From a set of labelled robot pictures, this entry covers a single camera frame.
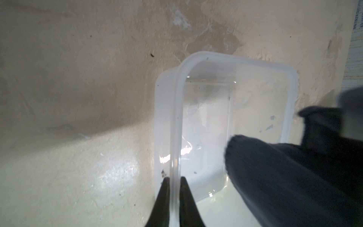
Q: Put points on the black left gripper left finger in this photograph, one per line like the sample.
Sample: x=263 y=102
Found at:
x=160 y=215

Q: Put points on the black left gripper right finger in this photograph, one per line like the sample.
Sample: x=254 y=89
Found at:
x=189 y=215

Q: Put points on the clear lunch box base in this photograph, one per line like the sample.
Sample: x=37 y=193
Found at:
x=199 y=106

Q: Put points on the grey cleaning cloth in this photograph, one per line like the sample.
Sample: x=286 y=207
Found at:
x=318 y=183

